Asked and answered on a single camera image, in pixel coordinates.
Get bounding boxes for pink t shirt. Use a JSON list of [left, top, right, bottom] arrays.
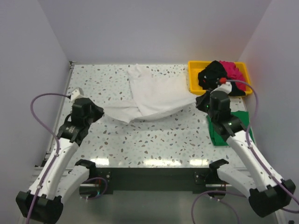
[[220, 61, 246, 91]]

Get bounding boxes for folded green t shirt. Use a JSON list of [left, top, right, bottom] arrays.
[[206, 111, 249, 147]]

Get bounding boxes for black t shirt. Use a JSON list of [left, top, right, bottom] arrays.
[[198, 60, 246, 97]]

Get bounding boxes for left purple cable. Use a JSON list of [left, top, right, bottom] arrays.
[[24, 92, 108, 224]]

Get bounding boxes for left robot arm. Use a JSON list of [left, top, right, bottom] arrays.
[[16, 98, 108, 224]]

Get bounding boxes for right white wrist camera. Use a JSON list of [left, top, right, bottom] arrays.
[[214, 82, 232, 94]]

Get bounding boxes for aluminium frame rail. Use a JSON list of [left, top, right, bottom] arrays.
[[30, 61, 75, 159]]

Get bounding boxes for white t shirt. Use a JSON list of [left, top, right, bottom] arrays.
[[104, 64, 196, 124]]

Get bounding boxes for purple cable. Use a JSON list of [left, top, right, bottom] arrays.
[[191, 77, 299, 224], [24, 92, 108, 224]]

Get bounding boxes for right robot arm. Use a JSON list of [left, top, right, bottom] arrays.
[[196, 91, 296, 217]]

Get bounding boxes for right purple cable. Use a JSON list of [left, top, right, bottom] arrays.
[[191, 77, 299, 224]]

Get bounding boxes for yellow plastic bin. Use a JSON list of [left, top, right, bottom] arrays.
[[188, 61, 251, 95]]

